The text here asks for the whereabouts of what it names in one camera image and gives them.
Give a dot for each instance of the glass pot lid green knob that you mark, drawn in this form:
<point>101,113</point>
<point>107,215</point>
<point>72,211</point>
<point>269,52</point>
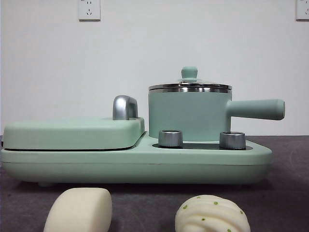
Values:
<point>189,72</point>

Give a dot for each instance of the twisted bun with green flecks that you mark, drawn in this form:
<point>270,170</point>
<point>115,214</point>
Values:
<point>212,215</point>

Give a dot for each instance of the plain white steamed bun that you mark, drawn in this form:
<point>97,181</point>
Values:
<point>79,210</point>

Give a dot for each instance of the silver control knob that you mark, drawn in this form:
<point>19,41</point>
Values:
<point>232,140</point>
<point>170,139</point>

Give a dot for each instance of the mint green breakfast maker base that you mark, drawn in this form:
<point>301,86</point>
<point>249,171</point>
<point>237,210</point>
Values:
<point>144,169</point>

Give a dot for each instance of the mint green hinged grill lid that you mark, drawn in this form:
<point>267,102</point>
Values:
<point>72,133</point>

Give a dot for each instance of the white wall socket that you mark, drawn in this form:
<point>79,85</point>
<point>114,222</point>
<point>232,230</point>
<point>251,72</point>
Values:
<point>303,10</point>
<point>89,12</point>

